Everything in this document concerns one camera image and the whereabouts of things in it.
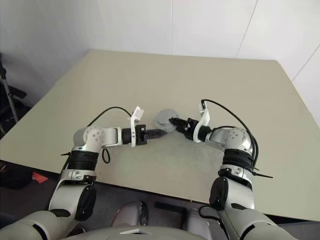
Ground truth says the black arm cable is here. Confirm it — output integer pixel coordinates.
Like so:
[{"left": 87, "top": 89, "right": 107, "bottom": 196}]
[
  {"left": 200, "top": 99, "right": 274, "bottom": 179},
  {"left": 85, "top": 106, "right": 134, "bottom": 165}
]

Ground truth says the grey rounded shape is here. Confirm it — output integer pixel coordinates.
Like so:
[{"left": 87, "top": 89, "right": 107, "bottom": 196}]
[{"left": 111, "top": 199, "right": 150, "bottom": 228}]

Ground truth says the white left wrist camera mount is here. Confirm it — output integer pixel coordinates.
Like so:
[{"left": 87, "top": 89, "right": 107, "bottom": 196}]
[{"left": 129, "top": 105, "right": 146, "bottom": 149}]

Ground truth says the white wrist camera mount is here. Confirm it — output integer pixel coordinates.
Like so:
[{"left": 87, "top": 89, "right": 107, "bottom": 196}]
[
  {"left": 193, "top": 99, "right": 211, "bottom": 144},
  {"left": 129, "top": 105, "right": 146, "bottom": 149}
]

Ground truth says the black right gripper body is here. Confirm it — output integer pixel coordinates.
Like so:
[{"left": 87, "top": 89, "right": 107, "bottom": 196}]
[{"left": 184, "top": 117, "right": 200, "bottom": 141}]

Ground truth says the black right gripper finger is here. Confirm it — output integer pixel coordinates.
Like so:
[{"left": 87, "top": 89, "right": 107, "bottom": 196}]
[
  {"left": 175, "top": 125, "right": 193, "bottom": 141},
  {"left": 168, "top": 115, "right": 190, "bottom": 128}
]

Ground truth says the silver finned rotor disc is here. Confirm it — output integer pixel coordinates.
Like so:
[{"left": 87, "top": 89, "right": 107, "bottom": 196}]
[{"left": 154, "top": 107, "right": 179, "bottom": 127}]

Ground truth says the silver robot torso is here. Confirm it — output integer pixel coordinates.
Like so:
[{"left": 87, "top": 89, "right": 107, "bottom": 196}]
[{"left": 0, "top": 209, "right": 282, "bottom": 240}]

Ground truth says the red flat object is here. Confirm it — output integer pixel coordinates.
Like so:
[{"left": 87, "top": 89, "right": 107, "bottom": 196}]
[{"left": 31, "top": 171, "right": 49, "bottom": 184}]

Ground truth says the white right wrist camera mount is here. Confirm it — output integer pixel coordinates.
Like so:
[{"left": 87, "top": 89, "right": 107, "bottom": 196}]
[{"left": 193, "top": 99, "right": 211, "bottom": 144}]

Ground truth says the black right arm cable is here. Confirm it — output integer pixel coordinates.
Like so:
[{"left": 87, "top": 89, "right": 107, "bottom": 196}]
[{"left": 200, "top": 99, "right": 274, "bottom": 179}]

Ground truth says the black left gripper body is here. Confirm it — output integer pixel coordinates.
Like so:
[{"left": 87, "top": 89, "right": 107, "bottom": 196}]
[{"left": 134, "top": 123, "right": 151, "bottom": 146}]

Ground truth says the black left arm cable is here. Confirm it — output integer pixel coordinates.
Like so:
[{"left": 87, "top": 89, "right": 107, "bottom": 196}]
[{"left": 85, "top": 106, "right": 134, "bottom": 165}]

